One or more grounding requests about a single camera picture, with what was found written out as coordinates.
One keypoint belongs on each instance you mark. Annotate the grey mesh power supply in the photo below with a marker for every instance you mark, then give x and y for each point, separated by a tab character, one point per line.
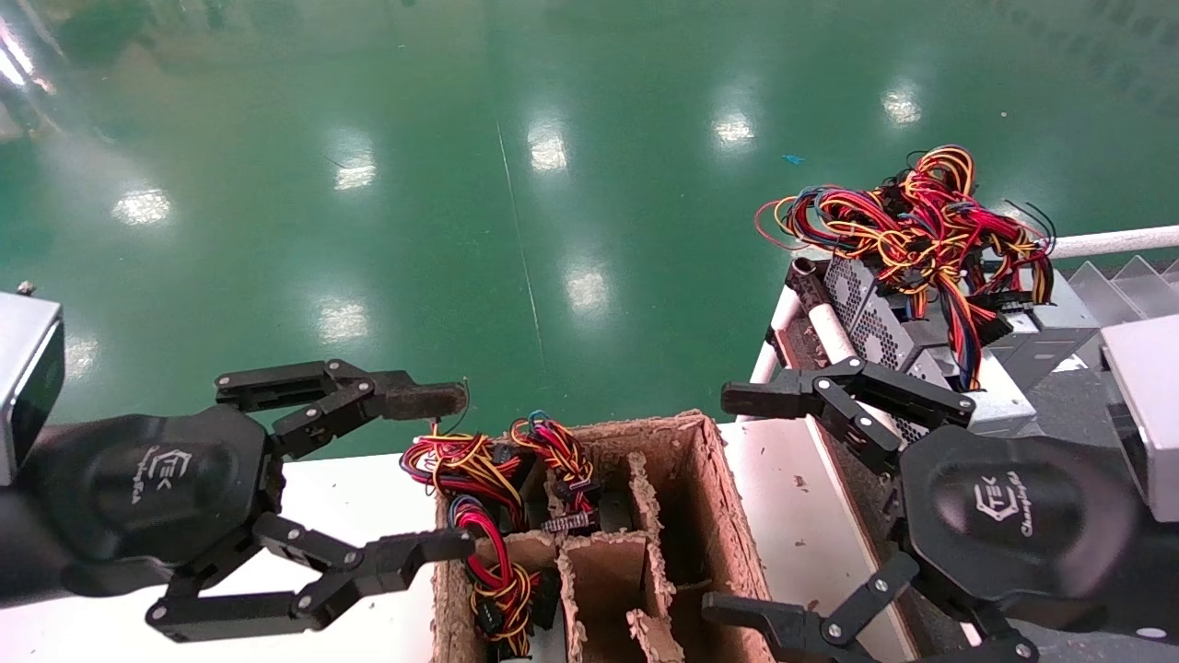
847	281
889	336
999	396

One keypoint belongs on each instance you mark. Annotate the white rack rail pipe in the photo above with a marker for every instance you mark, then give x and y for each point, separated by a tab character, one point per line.
832	333
1119	241

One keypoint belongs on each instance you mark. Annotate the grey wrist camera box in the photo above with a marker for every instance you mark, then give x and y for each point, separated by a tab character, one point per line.
1147	414
23	387

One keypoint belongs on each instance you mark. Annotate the brown cardboard divider box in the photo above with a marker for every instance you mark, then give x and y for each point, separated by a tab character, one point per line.
700	534

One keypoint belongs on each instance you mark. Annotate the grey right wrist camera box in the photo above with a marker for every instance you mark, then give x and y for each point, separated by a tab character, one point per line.
1147	414

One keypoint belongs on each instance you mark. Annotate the white rack leg pipe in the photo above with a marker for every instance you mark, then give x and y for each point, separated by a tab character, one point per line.
772	345

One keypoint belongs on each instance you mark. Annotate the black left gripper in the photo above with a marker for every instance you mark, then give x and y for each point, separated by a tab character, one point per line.
175	488

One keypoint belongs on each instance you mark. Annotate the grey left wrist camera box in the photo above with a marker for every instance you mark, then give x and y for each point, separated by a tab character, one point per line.
23	387

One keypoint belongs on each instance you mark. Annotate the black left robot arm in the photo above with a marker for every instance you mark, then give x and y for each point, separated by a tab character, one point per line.
18	552

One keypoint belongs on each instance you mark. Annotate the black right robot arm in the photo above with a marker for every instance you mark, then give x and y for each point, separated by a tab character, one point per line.
1162	575

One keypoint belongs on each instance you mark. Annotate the black pipe corner connector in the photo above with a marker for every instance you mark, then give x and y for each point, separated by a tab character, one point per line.
809	276

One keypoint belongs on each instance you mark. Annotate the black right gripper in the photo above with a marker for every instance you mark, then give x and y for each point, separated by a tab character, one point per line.
1013	516

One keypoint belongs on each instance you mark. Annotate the clear acrylic divider tray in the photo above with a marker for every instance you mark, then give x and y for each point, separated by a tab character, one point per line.
1128	290

